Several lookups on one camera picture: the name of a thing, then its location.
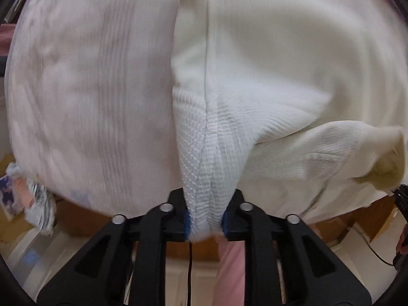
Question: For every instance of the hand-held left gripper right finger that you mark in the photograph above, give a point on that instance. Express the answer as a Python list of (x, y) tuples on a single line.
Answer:
[(224, 226)]

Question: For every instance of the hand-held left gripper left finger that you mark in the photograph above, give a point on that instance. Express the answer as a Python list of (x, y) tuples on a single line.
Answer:
[(186, 226)]

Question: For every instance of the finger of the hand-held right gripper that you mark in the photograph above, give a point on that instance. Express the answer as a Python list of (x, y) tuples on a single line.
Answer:
[(402, 204)]

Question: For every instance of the white knit sweater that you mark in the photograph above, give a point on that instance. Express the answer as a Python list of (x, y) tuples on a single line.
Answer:
[(271, 70)]

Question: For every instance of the person's pink pants leg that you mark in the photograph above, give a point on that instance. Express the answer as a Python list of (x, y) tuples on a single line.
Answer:
[(231, 274)]

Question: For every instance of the crumpled printed cloth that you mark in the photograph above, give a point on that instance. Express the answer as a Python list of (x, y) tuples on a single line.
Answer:
[(38, 204)]

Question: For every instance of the white printed waffle blanket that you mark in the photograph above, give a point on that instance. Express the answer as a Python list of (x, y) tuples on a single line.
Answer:
[(79, 102)]

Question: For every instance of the wooden bed frame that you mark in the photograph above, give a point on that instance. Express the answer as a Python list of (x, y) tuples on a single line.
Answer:
[(197, 251)]

